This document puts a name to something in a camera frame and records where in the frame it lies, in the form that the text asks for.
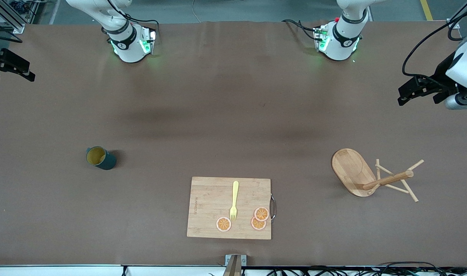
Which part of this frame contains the dark green mug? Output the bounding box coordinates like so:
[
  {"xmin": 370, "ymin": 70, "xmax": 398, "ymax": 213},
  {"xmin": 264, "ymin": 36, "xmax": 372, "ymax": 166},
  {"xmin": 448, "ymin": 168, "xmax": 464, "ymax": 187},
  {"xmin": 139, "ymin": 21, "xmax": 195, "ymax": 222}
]
[{"xmin": 86, "ymin": 146, "xmax": 117, "ymax": 170}]

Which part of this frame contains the wooden mug rack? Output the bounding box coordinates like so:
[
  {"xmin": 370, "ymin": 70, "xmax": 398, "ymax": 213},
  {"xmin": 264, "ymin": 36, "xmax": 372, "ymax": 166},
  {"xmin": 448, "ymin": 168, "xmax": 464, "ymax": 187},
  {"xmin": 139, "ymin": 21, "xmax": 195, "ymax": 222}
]
[{"xmin": 331, "ymin": 148, "xmax": 425, "ymax": 203}]

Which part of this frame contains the yellow plastic fork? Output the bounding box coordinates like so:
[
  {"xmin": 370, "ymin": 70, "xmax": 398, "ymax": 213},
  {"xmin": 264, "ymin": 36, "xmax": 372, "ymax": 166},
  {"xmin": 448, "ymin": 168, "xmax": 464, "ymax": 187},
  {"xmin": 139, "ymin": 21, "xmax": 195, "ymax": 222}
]
[{"xmin": 229, "ymin": 181, "xmax": 239, "ymax": 222}]

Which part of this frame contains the bamboo cutting board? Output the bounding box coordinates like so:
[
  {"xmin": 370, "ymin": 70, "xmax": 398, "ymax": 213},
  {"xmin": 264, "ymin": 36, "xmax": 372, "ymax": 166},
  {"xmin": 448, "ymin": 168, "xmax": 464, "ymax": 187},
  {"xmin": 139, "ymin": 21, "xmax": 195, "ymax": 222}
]
[{"xmin": 187, "ymin": 177, "xmax": 277, "ymax": 240}]

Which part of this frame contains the aluminium frame with foot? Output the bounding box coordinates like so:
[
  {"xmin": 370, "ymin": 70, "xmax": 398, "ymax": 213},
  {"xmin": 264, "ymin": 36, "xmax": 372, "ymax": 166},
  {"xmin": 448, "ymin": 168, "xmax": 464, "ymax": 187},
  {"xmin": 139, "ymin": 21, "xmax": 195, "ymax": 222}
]
[{"xmin": 0, "ymin": 0, "xmax": 26, "ymax": 35}]

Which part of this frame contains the slanted aluminium corner post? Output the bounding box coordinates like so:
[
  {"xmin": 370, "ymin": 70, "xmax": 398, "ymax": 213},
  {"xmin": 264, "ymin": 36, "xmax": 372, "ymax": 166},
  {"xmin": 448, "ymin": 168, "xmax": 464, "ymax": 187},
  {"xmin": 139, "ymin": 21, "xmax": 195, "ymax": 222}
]
[{"xmin": 448, "ymin": 0, "xmax": 467, "ymax": 30}]

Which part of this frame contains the black right arm base cable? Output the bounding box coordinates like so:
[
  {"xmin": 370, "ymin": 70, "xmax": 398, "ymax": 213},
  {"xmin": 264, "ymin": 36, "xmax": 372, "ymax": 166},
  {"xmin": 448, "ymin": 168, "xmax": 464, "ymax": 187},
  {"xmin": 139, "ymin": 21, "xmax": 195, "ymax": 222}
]
[{"xmin": 103, "ymin": 0, "xmax": 160, "ymax": 37}]

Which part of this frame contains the black arm base cable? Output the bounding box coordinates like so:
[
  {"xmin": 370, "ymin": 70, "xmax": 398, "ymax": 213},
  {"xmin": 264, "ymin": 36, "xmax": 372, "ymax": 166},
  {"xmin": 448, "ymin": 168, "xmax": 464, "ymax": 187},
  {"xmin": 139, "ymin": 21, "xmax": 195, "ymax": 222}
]
[
  {"xmin": 282, "ymin": 18, "xmax": 319, "ymax": 41},
  {"xmin": 103, "ymin": 0, "xmax": 160, "ymax": 37}
]

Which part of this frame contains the black left arm base cable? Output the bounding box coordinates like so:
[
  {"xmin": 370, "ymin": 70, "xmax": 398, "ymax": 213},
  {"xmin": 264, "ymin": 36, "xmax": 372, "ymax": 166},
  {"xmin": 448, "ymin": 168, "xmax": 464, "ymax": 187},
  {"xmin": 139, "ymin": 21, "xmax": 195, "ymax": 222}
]
[{"xmin": 282, "ymin": 18, "xmax": 319, "ymax": 41}]

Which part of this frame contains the white table edge rail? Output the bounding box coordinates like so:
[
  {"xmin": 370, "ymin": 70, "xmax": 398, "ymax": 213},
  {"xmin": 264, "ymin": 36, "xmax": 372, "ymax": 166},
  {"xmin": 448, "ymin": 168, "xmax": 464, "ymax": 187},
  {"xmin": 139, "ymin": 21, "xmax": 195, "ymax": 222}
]
[{"xmin": 0, "ymin": 264, "xmax": 467, "ymax": 276}]

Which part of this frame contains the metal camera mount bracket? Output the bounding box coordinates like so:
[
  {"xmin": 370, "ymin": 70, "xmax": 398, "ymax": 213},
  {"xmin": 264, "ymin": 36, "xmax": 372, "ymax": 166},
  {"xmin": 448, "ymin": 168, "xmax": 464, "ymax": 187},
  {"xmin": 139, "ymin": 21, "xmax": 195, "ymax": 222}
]
[{"xmin": 225, "ymin": 254, "xmax": 247, "ymax": 276}]

